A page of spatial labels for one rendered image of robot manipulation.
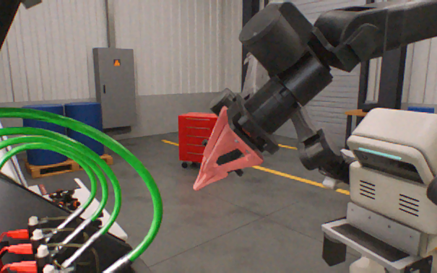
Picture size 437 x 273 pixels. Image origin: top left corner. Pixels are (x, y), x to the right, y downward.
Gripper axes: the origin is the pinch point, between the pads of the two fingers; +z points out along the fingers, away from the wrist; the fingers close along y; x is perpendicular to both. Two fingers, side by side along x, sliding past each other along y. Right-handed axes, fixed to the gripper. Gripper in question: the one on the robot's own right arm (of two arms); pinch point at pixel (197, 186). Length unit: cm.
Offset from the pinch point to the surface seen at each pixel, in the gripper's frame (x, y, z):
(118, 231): -36.0, -6.2, 29.6
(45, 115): 16.5, 31.7, 5.0
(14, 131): 1.4, 34.1, 13.0
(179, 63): -764, -90, -168
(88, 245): -1.3, 9.3, 23.8
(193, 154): -400, -148, -12
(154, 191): 18.2, 13.4, 3.6
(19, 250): -8.5, 17.9, 35.4
